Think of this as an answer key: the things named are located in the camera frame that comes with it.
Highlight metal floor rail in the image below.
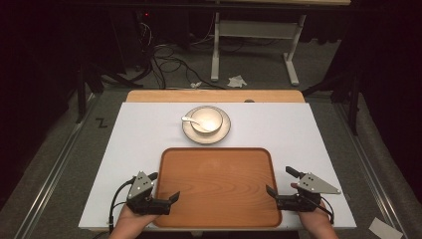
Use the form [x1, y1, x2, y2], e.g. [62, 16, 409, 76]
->
[332, 102, 407, 239]
[13, 94, 101, 239]

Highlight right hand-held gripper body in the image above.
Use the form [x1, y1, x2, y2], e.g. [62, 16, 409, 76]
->
[276, 171, 342, 213]

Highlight black floor cables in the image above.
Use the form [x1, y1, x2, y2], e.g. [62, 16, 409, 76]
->
[138, 20, 227, 91]

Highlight cream ceramic bowl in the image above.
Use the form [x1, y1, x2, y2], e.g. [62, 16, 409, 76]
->
[189, 107, 225, 135]

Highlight wooden tray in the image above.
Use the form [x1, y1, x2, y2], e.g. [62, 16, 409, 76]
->
[152, 146, 284, 229]

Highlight white metal desk frame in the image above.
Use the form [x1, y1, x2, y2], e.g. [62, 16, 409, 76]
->
[210, 11, 309, 88]

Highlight flat white paper sheet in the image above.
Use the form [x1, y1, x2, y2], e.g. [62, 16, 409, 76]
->
[368, 216, 404, 239]

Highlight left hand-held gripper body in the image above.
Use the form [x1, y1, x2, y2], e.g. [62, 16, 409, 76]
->
[126, 170, 172, 215]

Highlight cream plate with dark rim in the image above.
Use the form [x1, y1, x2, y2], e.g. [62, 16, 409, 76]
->
[181, 105, 232, 145]

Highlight hand-held gripper black cable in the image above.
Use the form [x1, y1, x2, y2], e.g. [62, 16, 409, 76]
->
[318, 195, 335, 225]
[107, 176, 137, 234]

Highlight large crumpled white paper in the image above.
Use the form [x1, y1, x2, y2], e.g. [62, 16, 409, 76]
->
[227, 75, 249, 89]

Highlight white table board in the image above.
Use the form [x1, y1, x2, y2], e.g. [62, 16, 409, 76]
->
[78, 102, 357, 231]

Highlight wooden table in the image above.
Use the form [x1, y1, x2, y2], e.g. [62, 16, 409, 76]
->
[125, 89, 307, 104]

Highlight black metal stand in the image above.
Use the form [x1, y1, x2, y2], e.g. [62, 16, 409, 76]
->
[301, 66, 362, 136]
[75, 61, 144, 124]

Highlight person's right hand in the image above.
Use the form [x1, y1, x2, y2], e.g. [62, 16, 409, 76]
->
[290, 182, 340, 239]

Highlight right hand-held gripper black cable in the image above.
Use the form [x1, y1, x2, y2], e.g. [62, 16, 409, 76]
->
[318, 195, 335, 225]

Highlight white ceramic spoon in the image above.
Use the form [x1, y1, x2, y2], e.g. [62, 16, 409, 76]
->
[180, 116, 213, 132]

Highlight left hand-held gripper black cable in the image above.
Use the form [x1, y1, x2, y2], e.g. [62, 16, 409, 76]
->
[107, 176, 137, 234]

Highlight person's left hand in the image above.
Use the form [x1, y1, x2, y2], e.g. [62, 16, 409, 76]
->
[107, 204, 160, 239]

